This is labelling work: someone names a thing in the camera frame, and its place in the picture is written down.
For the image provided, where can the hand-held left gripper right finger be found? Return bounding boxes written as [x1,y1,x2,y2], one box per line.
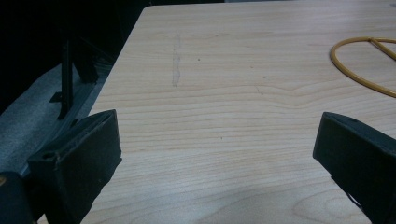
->
[312,111,396,224]

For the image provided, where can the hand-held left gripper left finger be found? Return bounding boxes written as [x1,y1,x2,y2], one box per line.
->
[26,108,123,224]

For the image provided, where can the black metal stand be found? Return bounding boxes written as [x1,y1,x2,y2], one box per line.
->
[49,36,101,120]

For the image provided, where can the yellow wire ring frame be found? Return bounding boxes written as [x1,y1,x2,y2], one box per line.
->
[330,36,396,99]

